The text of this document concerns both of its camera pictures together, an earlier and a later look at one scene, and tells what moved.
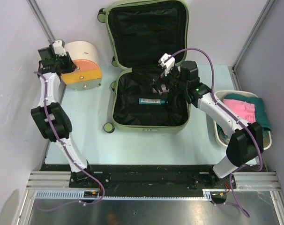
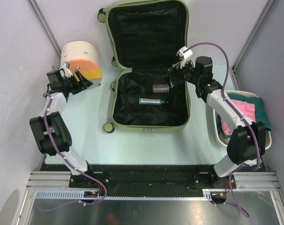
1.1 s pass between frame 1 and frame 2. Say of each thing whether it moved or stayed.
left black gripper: moved
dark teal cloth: stayed
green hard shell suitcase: stayed
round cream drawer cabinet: stayed
